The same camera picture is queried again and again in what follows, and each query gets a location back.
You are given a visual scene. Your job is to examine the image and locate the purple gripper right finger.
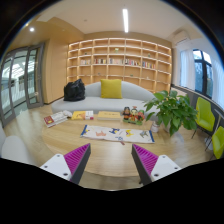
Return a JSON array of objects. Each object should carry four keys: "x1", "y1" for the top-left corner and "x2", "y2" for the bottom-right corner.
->
[{"x1": 131, "y1": 144, "x2": 180, "y2": 186}]

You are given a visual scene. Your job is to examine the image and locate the wooden bookshelf wall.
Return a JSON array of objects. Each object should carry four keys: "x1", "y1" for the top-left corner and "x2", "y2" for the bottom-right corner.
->
[{"x1": 67, "y1": 38, "x2": 172, "y2": 93}]

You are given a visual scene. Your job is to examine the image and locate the ceiling strip light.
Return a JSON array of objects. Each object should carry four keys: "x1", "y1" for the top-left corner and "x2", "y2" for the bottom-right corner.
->
[{"x1": 122, "y1": 8, "x2": 129, "y2": 33}]

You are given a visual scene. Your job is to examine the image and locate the wooden flat box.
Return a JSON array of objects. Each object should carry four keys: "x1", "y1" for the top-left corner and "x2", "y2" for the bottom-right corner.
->
[{"x1": 97, "y1": 111, "x2": 121, "y2": 120}]

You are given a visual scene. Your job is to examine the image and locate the colourful toy figures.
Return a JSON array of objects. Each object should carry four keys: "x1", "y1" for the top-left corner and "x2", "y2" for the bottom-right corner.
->
[{"x1": 122, "y1": 106, "x2": 145, "y2": 125}]

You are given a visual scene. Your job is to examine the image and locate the green potted plant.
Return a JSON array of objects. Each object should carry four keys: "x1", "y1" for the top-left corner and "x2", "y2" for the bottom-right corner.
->
[{"x1": 144, "y1": 90, "x2": 197, "y2": 135}]

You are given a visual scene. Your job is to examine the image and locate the grey curved sofa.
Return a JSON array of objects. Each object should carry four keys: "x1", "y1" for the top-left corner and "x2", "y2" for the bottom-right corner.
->
[{"x1": 51, "y1": 81, "x2": 154, "y2": 114}]

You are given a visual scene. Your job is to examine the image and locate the lime green chair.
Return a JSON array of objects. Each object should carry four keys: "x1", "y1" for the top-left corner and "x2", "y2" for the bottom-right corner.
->
[
  {"x1": 196, "y1": 97, "x2": 215, "y2": 135},
  {"x1": 209, "y1": 126, "x2": 224, "y2": 159}
]

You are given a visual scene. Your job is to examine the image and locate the yellow cushion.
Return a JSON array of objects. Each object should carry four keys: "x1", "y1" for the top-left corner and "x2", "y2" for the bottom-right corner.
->
[{"x1": 101, "y1": 79, "x2": 122, "y2": 99}]

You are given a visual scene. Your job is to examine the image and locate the white air conditioner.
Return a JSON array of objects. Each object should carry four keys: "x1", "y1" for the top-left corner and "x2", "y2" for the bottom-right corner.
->
[{"x1": 173, "y1": 31, "x2": 190, "y2": 46}]

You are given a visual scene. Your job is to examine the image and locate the white patterned towel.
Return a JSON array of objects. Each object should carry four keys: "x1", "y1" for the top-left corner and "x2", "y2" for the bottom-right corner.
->
[{"x1": 81, "y1": 125, "x2": 154, "y2": 144}]

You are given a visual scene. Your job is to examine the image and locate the dark framed window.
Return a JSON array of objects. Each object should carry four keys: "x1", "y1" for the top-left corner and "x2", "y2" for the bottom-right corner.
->
[{"x1": 193, "y1": 49, "x2": 213, "y2": 98}]

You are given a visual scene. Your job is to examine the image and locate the glass double door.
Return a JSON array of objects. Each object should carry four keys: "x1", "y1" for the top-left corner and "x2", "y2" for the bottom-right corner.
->
[{"x1": 0, "y1": 43, "x2": 44, "y2": 126}]

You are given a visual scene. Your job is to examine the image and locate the yellow book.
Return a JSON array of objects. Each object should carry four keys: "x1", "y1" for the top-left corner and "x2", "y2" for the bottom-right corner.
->
[{"x1": 72, "y1": 111, "x2": 94, "y2": 120}]

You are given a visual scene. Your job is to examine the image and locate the white seat at left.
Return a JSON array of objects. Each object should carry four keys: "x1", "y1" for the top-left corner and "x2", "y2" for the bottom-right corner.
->
[{"x1": 0, "y1": 124, "x2": 35, "y2": 165}]

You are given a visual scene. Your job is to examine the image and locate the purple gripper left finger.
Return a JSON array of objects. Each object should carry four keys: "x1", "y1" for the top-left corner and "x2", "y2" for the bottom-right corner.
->
[{"x1": 41, "y1": 144, "x2": 91, "y2": 184}]

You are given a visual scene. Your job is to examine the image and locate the black bag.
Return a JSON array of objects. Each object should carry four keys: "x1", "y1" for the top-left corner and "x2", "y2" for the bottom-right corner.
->
[{"x1": 64, "y1": 79, "x2": 85, "y2": 102}]

